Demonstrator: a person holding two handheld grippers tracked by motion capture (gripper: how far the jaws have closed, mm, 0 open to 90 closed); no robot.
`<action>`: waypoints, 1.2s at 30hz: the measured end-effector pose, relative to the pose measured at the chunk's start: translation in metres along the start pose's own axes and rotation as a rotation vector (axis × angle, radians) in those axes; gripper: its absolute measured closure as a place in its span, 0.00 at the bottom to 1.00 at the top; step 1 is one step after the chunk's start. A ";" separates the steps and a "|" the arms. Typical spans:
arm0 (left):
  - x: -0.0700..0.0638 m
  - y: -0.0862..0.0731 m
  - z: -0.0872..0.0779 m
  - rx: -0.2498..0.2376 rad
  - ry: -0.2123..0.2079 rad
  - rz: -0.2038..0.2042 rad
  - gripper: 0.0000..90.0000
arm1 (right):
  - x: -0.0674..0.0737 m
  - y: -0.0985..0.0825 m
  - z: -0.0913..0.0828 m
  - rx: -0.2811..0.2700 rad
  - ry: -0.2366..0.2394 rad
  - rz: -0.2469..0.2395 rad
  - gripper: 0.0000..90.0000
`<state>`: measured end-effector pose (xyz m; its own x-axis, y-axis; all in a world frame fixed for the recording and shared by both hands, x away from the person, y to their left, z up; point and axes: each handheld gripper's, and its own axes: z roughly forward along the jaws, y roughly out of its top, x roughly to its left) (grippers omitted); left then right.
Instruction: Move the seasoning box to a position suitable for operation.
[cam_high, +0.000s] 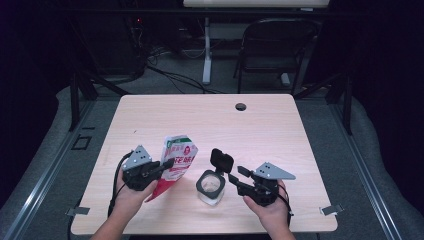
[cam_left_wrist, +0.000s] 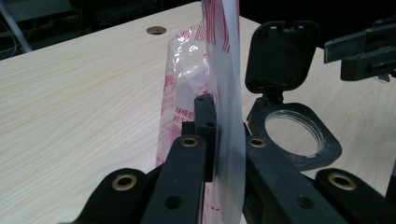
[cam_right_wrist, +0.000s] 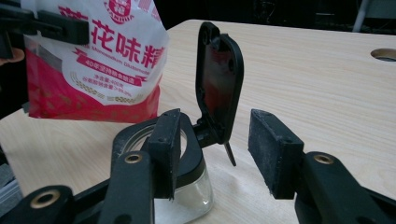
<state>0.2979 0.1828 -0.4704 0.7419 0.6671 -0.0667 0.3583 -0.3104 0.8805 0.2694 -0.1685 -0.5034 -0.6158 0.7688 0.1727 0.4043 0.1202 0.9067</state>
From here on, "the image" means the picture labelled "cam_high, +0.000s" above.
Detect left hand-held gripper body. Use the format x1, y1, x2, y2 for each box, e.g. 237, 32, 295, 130
120, 144, 168, 192

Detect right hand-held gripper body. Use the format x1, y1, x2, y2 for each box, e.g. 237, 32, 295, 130
236, 161, 297, 207

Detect pink and white seasoning bag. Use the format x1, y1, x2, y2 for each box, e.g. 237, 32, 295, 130
145, 134, 199, 203

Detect clear seasoning jar black lid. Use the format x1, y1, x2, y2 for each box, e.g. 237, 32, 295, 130
195, 148, 235, 207

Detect person's right hand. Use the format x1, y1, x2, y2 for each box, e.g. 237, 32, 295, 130
242, 179, 291, 228

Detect person's left hand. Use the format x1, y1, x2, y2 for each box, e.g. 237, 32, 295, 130
113, 181, 160, 221

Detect black metal stand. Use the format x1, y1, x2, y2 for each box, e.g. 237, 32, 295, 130
67, 70, 129, 132
293, 71, 354, 136

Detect white desk leg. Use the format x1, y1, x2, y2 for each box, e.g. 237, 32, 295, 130
201, 16, 214, 86

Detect dark computer tower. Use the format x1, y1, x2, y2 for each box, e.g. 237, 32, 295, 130
96, 14, 148, 77

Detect black folding chair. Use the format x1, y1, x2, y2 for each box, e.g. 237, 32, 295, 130
233, 17, 322, 97

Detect left hand-held gripper black cable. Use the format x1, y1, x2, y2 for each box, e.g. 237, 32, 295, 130
107, 150, 135, 218

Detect hand-held gripper black cable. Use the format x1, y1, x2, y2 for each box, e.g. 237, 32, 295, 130
107, 150, 135, 218
277, 183, 295, 228

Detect right hand-held gripper black cable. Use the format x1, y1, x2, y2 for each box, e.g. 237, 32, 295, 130
277, 183, 295, 228

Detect grey metal corner bracket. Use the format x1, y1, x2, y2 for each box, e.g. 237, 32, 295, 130
65, 206, 91, 217
319, 203, 345, 216

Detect black floor cables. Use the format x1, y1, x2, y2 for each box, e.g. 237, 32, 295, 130
131, 19, 223, 95

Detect aluminium floor rail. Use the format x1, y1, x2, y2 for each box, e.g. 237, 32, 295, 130
1, 99, 96, 240
328, 99, 406, 240

